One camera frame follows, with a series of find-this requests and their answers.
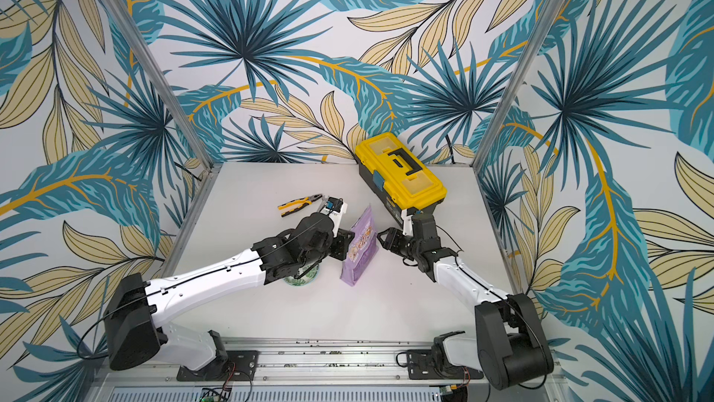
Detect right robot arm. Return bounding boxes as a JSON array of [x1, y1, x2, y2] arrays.
[[377, 215, 555, 390]]

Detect left aluminium frame post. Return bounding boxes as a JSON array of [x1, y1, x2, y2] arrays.
[[100, 0, 214, 171]]

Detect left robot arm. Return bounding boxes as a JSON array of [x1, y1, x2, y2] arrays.
[[103, 210, 354, 381]]

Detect aluminium frame post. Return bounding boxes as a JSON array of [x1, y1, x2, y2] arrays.
[[100, 0, 214, 171], [472, 0, 566, 176]]

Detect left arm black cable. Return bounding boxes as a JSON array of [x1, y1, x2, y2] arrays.
[[74, 217, 330, 361]]

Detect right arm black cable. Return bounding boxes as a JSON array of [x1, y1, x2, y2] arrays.
[[434, 222, 550, 391]]

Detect aluminium front rail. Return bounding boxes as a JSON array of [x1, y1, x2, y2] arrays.
[[85, 338, 575, 401]]

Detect right aluminium frame post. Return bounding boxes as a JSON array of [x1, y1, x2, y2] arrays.
[[472, 0, 566, 176]]

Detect yellow black pliers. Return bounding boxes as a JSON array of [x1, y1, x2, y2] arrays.
[[277, 194, 323, 217]]

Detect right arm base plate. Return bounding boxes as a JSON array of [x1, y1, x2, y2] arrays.
[[395, 349, 485, 381]]

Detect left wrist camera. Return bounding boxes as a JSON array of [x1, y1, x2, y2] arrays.
[[318, 197, 348, 228]]

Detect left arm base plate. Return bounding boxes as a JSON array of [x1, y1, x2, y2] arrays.
[[177, 350, 260, 382]]

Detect purple oats bag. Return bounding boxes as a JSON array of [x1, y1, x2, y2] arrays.
[[340, 206, 379, 287]]

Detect yellow black toolbox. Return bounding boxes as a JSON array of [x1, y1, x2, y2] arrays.
[[354, 132, 447, 225]]

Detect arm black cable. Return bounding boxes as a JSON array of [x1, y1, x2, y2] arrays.
[[74, 217, 330, 361], [434, 222, 550, 391]]

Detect green leaf pattern bowl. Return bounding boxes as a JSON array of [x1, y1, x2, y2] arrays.
[[284, 264, 320, 287]]

